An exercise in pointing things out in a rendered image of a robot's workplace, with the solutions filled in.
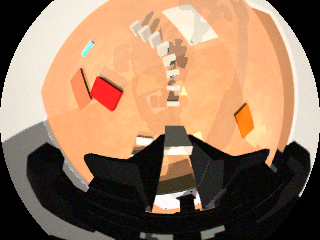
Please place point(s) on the light blue domino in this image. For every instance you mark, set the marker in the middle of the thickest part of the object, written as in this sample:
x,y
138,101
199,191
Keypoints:
x,y
87,49

